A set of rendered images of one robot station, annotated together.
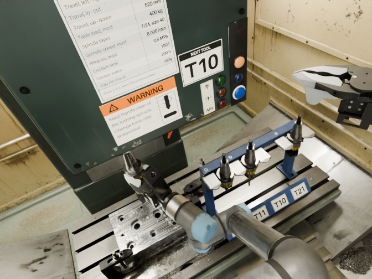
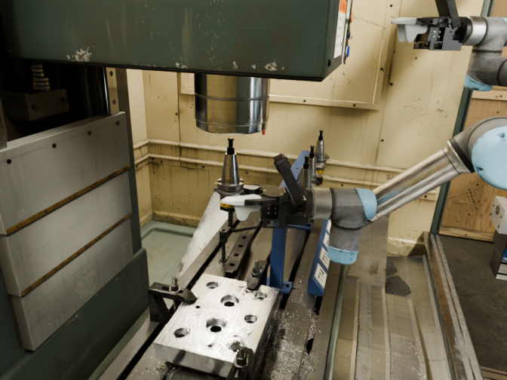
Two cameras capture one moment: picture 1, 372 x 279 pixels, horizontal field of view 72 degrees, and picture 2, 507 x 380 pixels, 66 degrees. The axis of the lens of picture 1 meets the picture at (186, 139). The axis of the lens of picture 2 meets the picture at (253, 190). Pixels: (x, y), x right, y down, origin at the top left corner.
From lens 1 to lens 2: 93 cm
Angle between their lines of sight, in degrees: 50
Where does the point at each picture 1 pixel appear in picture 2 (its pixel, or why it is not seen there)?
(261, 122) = (217, 211)
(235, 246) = (333, 296)
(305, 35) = not seen: hidden behind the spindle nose
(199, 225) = (366, 193)
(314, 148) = not seen: hidden behind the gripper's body
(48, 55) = not seen: outside the picture
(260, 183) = (290, 243)
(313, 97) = (411, 35)
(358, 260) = (397, 286)
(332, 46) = (286, 94)
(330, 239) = (370, 277)
